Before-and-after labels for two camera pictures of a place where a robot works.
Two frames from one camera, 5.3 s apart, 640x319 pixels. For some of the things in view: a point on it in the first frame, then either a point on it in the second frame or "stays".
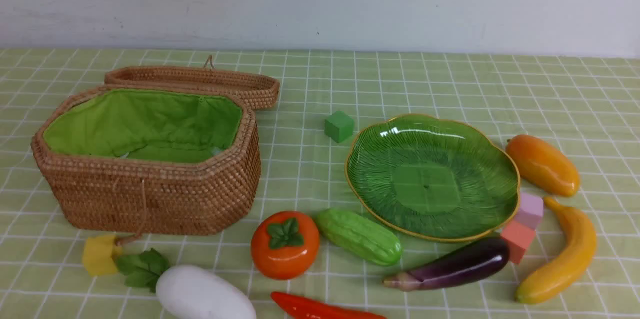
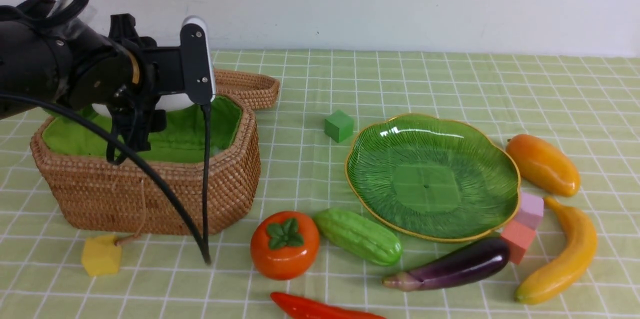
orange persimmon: [285, 244] stays
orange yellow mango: [545, 166] stays
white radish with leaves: [186, 292] -> [165, 102]
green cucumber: [359, 237] stays
